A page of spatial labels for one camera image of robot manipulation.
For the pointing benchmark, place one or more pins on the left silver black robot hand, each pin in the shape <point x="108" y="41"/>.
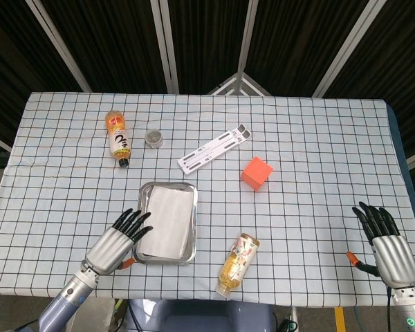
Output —
<point x="115" y="243"/>

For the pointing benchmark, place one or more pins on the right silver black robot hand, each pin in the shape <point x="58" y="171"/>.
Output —
<point x="392" y="257"/>

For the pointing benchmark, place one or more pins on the translucent white plastic sheet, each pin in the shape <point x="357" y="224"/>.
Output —
<point x="166" y="223"/>

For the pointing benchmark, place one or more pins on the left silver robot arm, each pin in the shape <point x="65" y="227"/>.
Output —
<point x="69" y="297"/>

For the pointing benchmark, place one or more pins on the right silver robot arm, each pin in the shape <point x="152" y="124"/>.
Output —
<point x="409" y="307"/>

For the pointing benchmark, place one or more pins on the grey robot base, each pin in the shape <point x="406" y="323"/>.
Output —
<point x="200" y="316"/>

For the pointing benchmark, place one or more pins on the metal tray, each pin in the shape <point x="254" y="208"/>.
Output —
<point x="191" y="242"/>

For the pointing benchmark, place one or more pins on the blue checkered tablecloth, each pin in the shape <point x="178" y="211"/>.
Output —
<point x="297" y="221"/>

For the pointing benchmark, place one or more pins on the orange drink bottle white label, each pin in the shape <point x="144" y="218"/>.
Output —
<point x="117" y="138"/>

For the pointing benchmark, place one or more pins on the yellow drink bottle patterned label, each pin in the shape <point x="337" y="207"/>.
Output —
<point x="237" y="264"/>

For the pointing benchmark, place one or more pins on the white folding laptop stand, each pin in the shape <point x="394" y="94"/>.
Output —
<point x="214" y="148"/>

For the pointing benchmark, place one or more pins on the orange cube box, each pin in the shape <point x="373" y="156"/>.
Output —
<point x="256" y="173"/>

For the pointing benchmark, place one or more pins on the white metal frame structure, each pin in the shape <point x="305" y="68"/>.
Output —
<point x="240" y="84"/>

